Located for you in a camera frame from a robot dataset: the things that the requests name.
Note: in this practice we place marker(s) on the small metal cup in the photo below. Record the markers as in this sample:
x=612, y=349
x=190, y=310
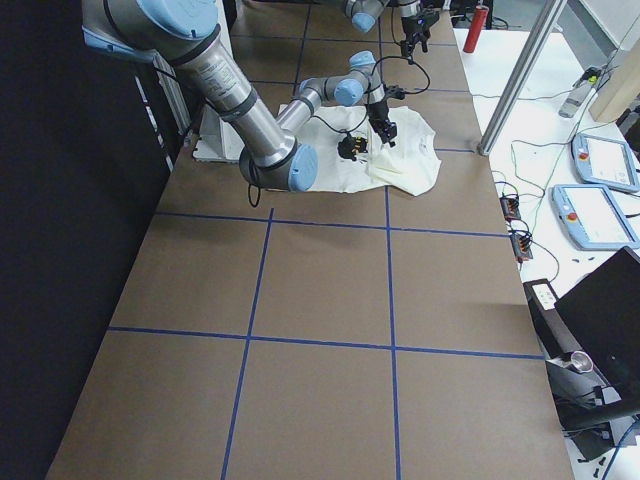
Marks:
x=580, y=362

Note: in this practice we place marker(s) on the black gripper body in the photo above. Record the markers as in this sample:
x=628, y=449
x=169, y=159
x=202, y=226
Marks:
x=412, y=23
x=378, y=109

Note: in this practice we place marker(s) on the teach pendant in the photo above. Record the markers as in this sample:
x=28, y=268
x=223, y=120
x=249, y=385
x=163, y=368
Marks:
x=592, y=218
x=605, y=161

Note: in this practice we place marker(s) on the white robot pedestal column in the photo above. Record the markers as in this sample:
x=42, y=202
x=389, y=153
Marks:
x=215, y=135

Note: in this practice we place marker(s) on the black monitor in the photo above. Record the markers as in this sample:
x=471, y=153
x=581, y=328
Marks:
x=602, y=313

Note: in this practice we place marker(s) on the black box with white label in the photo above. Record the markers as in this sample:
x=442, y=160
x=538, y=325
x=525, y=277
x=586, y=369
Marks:
x=553, y=333

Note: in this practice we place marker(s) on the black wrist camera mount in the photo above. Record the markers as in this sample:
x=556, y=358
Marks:
x=394, y=92

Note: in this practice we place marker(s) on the aluminium frame post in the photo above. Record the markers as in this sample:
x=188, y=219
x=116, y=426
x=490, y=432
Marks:
x=524, y=65

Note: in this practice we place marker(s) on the far teach pendant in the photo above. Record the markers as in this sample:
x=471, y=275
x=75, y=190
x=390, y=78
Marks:
x=605, y=161

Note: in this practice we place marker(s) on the near teach pendant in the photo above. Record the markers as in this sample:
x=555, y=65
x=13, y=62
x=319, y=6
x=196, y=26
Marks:
x=592, y=218

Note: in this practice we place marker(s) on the red cylindrical bottle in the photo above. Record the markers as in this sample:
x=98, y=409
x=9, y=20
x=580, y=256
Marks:
x=478, y=21

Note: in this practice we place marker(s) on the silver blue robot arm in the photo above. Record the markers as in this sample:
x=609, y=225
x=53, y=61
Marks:
x=187, y=34
x=363, y=14

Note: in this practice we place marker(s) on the orange black connector box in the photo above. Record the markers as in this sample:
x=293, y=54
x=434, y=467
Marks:
x=521, y=245
x=510, y=208

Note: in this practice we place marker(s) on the cream cat print shirt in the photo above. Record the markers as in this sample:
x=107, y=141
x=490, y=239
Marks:
x=411, y=165

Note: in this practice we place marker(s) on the far orange black connector box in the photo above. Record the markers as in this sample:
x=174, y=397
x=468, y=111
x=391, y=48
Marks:
x=510, y=208

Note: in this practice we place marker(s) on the near orange black connector box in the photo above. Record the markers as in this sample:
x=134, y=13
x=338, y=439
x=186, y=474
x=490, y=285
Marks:
x=521, y=245

